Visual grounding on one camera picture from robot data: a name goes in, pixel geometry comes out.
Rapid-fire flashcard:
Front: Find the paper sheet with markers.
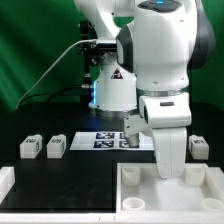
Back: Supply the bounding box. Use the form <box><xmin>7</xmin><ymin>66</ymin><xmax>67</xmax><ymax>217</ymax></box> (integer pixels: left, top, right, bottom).
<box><xmin>70</xmin><ymin>131</ymin><xmax>154</xmax><ymax>151</ymax></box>

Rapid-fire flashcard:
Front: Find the black camera on stand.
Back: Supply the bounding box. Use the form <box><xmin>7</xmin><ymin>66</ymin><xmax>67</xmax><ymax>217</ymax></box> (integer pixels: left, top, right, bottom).
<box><xmin>90</xmin><ymin>39</ymin><xmax>117</xmax><ymax>52</ymax></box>

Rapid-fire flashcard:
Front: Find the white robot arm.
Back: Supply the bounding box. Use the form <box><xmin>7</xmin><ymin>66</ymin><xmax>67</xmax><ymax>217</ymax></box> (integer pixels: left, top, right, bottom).
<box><xmin>74</xmin><ymin>0</ymin><xmax>215</xmax><ymax>178</ymax></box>

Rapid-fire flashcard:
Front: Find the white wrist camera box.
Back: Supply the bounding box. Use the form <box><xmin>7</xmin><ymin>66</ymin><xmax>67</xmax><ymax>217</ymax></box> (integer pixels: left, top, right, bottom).
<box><xmin>123</xmin><ymin>92</ymin><xmax>193</xmax><ymax>148</ymax></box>

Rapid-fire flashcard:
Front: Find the white left obstacle block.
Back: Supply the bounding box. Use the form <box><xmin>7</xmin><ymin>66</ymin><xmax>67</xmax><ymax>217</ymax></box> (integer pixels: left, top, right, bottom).
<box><xmin>0</xmin><ymin>167</ymin><xmax>15</xmax><ymax>204</ymax></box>

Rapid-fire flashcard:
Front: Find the white square tabletop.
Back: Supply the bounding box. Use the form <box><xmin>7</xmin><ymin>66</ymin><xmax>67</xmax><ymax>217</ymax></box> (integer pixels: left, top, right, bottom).
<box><xmin>116</xmin><ymin>163</ymin><xmax>224</xmax><ymax>213</ymax></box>

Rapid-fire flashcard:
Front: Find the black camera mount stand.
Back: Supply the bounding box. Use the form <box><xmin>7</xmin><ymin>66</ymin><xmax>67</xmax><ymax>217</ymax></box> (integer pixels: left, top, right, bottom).
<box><xmin>78</xmin><ymin>20</ymin><xmax>97</xmax><ymax>102</ymax></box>

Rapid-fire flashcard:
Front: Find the grey camera cable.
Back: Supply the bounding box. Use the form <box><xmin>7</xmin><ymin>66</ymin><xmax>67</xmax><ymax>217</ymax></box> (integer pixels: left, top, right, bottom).
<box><xmin>15</xmin><ymin>38</ymin><xmax>98</xmax><ymax>110</ymax></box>

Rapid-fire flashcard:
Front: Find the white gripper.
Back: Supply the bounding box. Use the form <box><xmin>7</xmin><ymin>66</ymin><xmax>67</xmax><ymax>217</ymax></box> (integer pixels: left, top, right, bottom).
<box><xmin>152</xmin><ymin>127</ymin><xmax>187</xmax><ymax>178</ymax></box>

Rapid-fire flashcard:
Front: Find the black cable on table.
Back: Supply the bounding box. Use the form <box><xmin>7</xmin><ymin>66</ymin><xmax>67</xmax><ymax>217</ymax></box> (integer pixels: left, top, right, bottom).
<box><xmin>18</xmin><ymin>85</ymin><xmax>84</xmax><ymax>108</ymax></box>

